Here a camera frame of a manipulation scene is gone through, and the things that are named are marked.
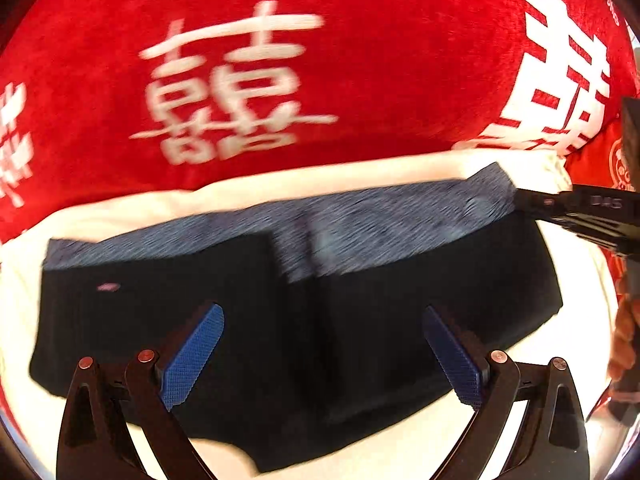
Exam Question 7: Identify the black pants blue patterned waistband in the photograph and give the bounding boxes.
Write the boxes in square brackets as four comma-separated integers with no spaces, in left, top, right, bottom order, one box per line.
[29,165,562,472]

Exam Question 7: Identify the person's right hand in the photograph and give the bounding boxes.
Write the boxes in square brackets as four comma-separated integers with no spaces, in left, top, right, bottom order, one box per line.
[608,275,639,382]

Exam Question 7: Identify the red blanket white characters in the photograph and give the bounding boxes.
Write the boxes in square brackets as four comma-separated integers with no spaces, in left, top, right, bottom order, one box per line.
[1,0,639,240]

